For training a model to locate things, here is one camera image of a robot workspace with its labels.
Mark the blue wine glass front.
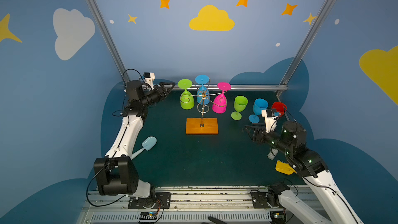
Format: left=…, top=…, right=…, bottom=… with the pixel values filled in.
left=248, top=99, right=268, bottom=123

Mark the blue wine glass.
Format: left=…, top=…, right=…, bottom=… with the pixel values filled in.
left=195, top=75, right=210, bottom=105
left=248, top=99, right=268, bottom=123

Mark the red wine glass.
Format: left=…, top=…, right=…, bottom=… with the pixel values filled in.
left=272, top=102, right=287, bottom=117

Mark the light green wine glass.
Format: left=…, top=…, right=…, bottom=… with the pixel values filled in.
left=231, top=95, right=248, bottom=120

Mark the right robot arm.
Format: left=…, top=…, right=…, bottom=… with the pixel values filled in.
left=245, top=121, right=362, bottom=224

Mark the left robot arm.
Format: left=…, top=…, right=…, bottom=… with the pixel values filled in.
left=93, top=80, right=175, bottom=199

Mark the blue wine glass rear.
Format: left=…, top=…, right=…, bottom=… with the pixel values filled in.
left=195, top=75, right=210, bottom=105

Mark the wooden rack base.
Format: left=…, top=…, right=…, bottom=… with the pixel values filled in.
left=186, top=118, right=219, bottom=135

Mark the magenta wine glass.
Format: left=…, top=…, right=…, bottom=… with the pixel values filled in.
left=212, top=82, right=231, bottom=114

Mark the yellow plastic piece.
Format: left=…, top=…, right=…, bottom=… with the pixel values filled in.
left=275, top=160, right=296, bottom=175

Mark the light blue spatula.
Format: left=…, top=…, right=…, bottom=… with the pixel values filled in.
left=131, top=136, right=157, bottom=160

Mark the aluminium frame rail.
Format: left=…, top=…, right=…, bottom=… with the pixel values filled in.
left=161, top=83, right=288, bottom=91

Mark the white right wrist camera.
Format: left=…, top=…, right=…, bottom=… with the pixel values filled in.
left=261, top=108, right=280, bottom=133

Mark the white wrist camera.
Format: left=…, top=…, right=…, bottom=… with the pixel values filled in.
left=144, top=72, right=155, bottom=89
left=261, top=108, right=280, bottom=133

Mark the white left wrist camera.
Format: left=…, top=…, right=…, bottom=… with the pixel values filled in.
left=144, top=72, right=155, bottom=89

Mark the gold wire glass rack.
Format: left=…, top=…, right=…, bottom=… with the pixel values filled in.
left=178, top=75, right=231, bottom=135

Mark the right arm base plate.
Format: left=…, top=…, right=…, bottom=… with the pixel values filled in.
left=250, top=190, right=282, bottom=209

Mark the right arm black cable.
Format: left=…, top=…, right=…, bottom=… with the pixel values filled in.
left=301, top=177, right=361, bottom=224

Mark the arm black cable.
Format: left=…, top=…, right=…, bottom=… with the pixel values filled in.
left=301, top=177, right=361, bottom=224
left=85, top=69, right=147, bottom=207

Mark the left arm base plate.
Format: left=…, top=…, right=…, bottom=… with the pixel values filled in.
left=127, top=192, right=171, bottom=209

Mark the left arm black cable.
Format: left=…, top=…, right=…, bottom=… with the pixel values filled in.
left=85, top=69, right=147, bottom=207

